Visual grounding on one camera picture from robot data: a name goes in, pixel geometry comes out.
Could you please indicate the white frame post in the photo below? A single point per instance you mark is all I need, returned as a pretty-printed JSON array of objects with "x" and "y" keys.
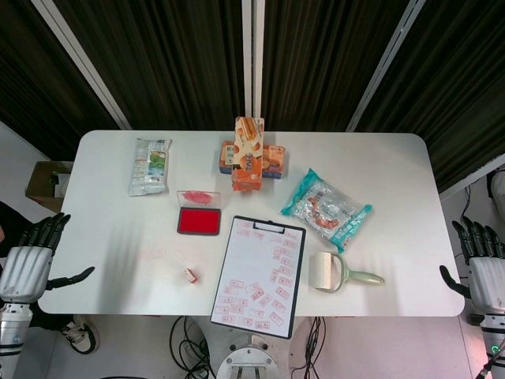
[
  {"x": 87, "y": 75},
  {"x": 473, "y": 177},
  {"x": 252, "y": 59},
  {"x": 382, "y": 75}
]

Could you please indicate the person in black clothing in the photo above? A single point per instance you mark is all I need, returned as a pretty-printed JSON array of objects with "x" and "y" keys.
[{"x": 8, "y": 221}]

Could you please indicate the brown cardboard box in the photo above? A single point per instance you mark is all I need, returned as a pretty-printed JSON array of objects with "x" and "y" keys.
[{"x": 39, "y": 185}]

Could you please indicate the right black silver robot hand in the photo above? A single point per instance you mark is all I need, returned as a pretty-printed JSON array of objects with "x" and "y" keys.
[{"x": 489, "y": 280}]

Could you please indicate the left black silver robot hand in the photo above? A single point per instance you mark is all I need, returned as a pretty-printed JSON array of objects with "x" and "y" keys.
[{"x": 25, "y": 272}]

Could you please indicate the black white sneaker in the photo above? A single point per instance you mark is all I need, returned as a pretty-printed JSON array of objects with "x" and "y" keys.
[{"x": 81, "y": 335}]

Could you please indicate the white paper with red stamps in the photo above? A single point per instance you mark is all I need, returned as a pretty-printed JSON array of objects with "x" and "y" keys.
[{"x": 248, "y": 260}]

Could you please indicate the blue orange biscuit box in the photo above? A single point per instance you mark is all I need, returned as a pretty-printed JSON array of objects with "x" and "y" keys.
[{"x": 276, "y": 162}]

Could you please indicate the red ink pad clear lid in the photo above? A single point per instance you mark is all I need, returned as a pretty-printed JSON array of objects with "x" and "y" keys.
[{"x": 198, "y": 222}]

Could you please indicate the green white snack bag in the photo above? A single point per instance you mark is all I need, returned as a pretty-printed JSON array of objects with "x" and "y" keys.
[{"x": 150, "y": 167}]

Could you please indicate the small red white rubber stamp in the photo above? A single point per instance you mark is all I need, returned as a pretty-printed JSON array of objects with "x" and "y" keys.
[{"x": 191, "y": 275}]

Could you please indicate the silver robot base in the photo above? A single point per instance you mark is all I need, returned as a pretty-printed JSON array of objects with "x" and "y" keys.
[{"x": 252, "y": 355}]

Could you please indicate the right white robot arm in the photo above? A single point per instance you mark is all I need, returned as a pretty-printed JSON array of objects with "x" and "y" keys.
[{"x": 495, "y": 347}]

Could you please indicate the dark pleated curtain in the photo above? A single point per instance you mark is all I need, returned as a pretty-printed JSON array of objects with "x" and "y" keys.
[{"x": 177, "y": 59}]

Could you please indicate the teal clear snack bag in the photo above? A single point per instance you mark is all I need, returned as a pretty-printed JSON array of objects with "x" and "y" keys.
[{"x": 327, "y": 209}]

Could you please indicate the black clipboard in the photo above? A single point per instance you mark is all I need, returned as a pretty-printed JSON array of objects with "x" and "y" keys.
[{"x": 296, "y": 276}]

